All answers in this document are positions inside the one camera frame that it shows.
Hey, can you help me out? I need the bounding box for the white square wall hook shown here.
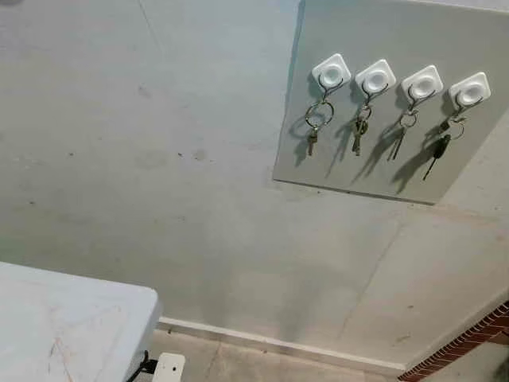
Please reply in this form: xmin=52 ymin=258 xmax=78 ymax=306
xmin=449 ymin=72 xmax=492 ymax=114
xmin=401 ymin=65 xmax=444 ymax=109
xmin=355 ymin=59 xmax=397 ymax=103
xmin=311 ymin=53 xmax=352 ymax=99

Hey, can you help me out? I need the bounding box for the dark key on small ring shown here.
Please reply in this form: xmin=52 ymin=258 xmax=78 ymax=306
xmin=352 ymin=103 xmax=372 ymax=157

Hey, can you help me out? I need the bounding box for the red brick patterned strip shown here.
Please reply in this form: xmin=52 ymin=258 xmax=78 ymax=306
xmin=398 ymin=301 xmax=509 ymax=382

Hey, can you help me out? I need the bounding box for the white wall baseboard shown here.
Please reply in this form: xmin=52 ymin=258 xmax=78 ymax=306
xmin=157 ymin=317 xmax=406 ymax=376

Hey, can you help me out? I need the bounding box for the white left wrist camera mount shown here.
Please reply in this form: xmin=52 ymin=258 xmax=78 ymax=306
xmin=151 ymin=353 xmax=186 ymax=382

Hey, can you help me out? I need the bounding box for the small key on large ring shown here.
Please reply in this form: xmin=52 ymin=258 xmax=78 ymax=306
xmin=305 ymin=97 xmax=336 ymax=157

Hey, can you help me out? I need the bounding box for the long silver key on ring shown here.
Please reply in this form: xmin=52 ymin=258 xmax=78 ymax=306
xmin=388 ymin=110 xmax=419 ymax=162

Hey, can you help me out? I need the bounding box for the white folding table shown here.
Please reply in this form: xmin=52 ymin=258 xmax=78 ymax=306
xmin=0 ymin=262 xmax=163 ymax=382

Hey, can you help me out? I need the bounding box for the grey wall board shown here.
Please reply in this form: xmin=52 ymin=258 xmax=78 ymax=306
xmin=273 ymin=0 xmax=509 ymax=205

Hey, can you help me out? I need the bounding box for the black-headed key on ring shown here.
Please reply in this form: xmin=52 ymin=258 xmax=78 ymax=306
xmin=422 ymin=111 xmax=466 ymax=181

